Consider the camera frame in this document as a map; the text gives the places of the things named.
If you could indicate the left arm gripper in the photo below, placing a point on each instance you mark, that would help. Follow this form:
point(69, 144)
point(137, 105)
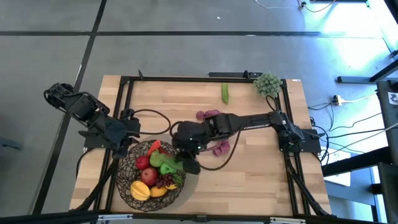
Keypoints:
point(122, 130)

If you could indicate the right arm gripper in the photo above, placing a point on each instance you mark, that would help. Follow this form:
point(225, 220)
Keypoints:
point(192, 137)

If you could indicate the large green cucumber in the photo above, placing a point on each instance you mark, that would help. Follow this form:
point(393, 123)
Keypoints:
point(174, 163)

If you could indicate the small red apple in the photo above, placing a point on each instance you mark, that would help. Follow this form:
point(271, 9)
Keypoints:
point(142, 162)

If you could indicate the green pear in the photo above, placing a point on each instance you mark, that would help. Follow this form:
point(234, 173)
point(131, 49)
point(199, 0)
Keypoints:
point(155, 159)

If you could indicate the dark red grape bunch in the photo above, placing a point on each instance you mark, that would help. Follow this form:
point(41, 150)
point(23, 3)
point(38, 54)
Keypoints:
point(163, 180)

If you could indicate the large red pomegranate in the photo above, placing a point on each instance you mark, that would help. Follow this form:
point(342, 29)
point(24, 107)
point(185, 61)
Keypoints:
point(149, 176)

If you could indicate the yellow starfruit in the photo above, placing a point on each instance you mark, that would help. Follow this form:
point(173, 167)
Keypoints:
point(140, 190)

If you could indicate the orange-yellow bell pepper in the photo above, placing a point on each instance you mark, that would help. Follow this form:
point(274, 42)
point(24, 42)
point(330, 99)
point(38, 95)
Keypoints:
point(158, 192)

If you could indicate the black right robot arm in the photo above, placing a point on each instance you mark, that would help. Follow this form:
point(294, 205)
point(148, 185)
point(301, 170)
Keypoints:
point(255, 119)

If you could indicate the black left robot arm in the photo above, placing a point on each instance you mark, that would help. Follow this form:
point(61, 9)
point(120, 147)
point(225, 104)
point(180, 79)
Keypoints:
point(81, 105)

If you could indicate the round grey placemat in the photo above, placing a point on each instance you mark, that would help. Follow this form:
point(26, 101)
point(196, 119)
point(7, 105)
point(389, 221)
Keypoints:
point(191, 193)

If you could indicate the light green ridged vegetable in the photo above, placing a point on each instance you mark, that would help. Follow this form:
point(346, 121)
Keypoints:
point(225, 93)

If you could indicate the white power strip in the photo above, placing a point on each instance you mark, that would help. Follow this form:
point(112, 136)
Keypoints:
point(336, 100)

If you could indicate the black floor beam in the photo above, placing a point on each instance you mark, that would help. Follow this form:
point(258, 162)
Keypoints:
point(357, 161)

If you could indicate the black floor stand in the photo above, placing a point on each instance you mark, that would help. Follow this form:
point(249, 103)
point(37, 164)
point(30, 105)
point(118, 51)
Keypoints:
point(360, 79)

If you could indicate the black side table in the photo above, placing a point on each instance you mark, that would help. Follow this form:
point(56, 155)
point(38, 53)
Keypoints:
point(388, 155)

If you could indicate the white printed tag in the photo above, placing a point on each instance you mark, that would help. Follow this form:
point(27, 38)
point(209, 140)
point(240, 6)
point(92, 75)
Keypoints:
point(393, 98)

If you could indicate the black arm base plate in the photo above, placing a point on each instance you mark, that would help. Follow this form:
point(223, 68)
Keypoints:
point(93, 143)
point(311, 144)

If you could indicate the silver frame bracket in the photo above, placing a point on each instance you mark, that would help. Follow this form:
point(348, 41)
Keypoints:
point(115, 217)
point(287, 220)

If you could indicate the black aluminium table frame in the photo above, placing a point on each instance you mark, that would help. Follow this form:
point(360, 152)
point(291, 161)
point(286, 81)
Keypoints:
point(186, 79)

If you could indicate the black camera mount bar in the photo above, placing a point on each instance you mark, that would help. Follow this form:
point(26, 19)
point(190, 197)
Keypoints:
point(230, 74)

